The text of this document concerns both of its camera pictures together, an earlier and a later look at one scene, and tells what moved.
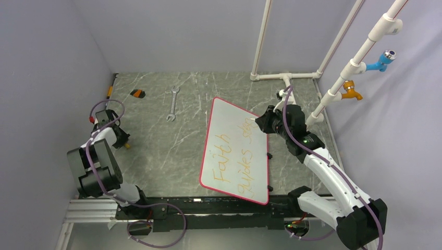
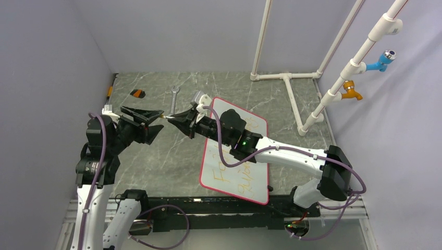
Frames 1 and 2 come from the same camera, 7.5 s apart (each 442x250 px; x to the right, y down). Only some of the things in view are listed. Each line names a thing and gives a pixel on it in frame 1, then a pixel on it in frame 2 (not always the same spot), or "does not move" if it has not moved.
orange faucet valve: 348,85 does not move
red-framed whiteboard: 235,157 does not move
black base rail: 209,214 does not move
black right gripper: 265,120 -> 186,122
